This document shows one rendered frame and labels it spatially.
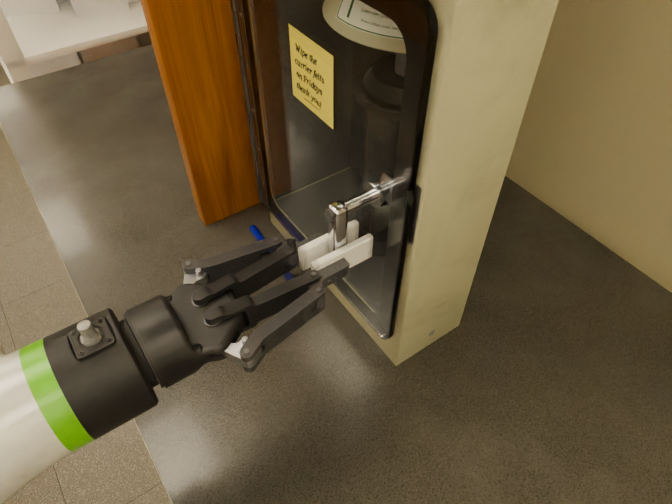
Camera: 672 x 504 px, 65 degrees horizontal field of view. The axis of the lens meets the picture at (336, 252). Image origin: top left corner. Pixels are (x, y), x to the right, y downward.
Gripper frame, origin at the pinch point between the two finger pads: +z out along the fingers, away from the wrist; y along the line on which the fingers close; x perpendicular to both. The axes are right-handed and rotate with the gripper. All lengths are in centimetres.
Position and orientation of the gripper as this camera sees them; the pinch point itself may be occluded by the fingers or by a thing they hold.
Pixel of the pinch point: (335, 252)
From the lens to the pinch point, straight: 52.2
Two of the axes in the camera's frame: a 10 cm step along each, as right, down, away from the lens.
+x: 0.0, 6.7, 7.4
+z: 8.2, -4.2, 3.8
